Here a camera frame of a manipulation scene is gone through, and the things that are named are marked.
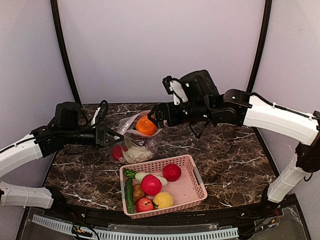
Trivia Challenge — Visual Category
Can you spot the white radish vegetable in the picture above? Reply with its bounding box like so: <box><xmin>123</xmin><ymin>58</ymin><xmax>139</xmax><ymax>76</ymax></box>
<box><xmin>134</xmin><ymin>172</ymin><xmax>168</xmax><ymax>187</ymax></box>

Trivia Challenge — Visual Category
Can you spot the red ball fruit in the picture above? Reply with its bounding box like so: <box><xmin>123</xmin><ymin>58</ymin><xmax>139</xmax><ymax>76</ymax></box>
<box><xmin>111</xmin><ymin>145</ymin><xmax>127</xmax><ymax>162</ymax></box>

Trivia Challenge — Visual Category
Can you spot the black front rail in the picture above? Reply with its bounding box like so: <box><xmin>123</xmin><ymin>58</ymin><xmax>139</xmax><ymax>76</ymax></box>
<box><xmin>44</xmin><ymin>203</ymin><xmax>260</xmax><ymax>227</ymax></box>

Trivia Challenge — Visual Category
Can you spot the pink plastic basket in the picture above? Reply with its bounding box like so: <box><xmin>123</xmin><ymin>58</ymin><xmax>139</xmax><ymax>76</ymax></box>
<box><xmin>119</xmin><ymin>154</ymin><xmax>208</xmax><ymax>219</ymax></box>

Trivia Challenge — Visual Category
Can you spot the pale green cabbage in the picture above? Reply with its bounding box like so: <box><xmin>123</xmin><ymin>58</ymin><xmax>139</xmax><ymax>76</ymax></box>
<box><xmin>123</xmin><ymin>146</ymin><xmax>153</xmax><ymax>164</ymax></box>

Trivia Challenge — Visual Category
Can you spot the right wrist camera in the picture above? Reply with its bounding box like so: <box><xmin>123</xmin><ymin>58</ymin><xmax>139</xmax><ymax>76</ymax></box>
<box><xmin>162</xmin><ymin>76</ymin><xmax>188</xmax><ymax>105</ymax></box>

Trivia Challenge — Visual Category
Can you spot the red apple front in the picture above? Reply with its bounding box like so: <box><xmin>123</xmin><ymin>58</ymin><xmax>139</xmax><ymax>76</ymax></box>
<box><xmin>135</xmin><ymin>197</ymin><xmax>155</xmax><ymax>213</ymax></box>

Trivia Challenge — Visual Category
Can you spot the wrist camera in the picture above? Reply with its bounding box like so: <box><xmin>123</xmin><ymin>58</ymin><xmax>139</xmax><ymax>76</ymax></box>
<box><xmin>90</xmin><ymin>100</ymin><xmax>109</xmax><ymax>128</ymax></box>
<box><xmin>162</xmin><ymin>76</ymin><xmax>188</xmax><ymax>105</ymax></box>

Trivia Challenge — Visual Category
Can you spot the orange fruit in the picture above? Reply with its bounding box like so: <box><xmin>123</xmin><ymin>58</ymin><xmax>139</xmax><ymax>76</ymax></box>
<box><xmin>135</xmin><ymin>115</ymin><xmax>158</xmax><ymax>136</ymax></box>

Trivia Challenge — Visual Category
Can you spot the brown potato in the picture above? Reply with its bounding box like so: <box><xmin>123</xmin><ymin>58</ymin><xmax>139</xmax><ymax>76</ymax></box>
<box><xmin>132</xmin><ymin>184</ymin><xmax>146</xmax><ymax>204</ymax></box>

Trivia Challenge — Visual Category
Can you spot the yellow fruit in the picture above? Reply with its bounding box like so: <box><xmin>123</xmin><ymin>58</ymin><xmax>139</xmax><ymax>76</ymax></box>
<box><xmin>153</xmin><ymin>192</ymin><xmax>174</xmax><ymax>209</ymax></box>

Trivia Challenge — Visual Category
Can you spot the green cucumber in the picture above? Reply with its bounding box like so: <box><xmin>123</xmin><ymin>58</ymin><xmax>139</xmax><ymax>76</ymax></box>
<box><xmin>123</xmin><ymin>168</ymin><xmax>136</xmax><ymax>214</ymax></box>

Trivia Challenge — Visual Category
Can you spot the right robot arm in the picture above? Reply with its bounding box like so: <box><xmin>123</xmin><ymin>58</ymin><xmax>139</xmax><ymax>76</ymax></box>
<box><xmin>147</xmin><ymin>69</ymin><xmax>320</xmax><ymax>204</ymax></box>

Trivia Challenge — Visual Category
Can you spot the black right frame post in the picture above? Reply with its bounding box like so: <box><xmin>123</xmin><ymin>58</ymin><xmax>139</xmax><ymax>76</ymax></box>
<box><xmin>246</xmin><ymin>0</ymin><xmax>273</xmax><ymax>93</ymax></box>

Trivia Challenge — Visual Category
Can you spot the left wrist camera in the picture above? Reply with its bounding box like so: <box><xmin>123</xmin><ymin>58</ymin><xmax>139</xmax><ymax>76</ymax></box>
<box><xmin>90</xmin><ymin>100</ymin><xmax>109</xmax><ymax>128</ymax></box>

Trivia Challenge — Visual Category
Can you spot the clear zip top bag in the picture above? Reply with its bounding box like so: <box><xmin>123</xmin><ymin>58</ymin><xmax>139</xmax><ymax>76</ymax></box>
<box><xmin>110</xmin><ymin>110</ymin><xmax>163</xmax><ymax>165</ymax></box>

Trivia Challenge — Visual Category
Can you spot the black frame post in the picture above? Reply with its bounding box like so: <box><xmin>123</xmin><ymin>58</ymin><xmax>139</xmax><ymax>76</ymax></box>
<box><xmin>246</xmin><ymin>0</ymin><xmax>273</xmax><ymax>93</ymax></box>
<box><xmin>50</xmin><ymin>0</ymin><xmax>82</xmax><ymax>105</ymax></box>

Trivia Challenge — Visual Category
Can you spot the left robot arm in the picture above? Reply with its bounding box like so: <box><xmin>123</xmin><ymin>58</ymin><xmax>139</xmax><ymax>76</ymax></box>
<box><xmin>0</xmin><ymin>100</ymin><xmax>124</xmax><ymax>209</ymax></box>

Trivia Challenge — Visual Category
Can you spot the white cable duct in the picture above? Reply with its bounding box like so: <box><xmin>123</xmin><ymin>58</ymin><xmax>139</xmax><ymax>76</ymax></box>
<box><xmin>32</xmin><ymin>214</ymin><xmax>239</xmax><ymax>240</ymax></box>

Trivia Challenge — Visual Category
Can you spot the black left frame post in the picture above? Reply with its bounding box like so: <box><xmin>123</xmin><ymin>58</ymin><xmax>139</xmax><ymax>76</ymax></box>
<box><xmin>50</xmin><ymin>0</ymin><xmax>82</xmax><ymax>105</ymax></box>

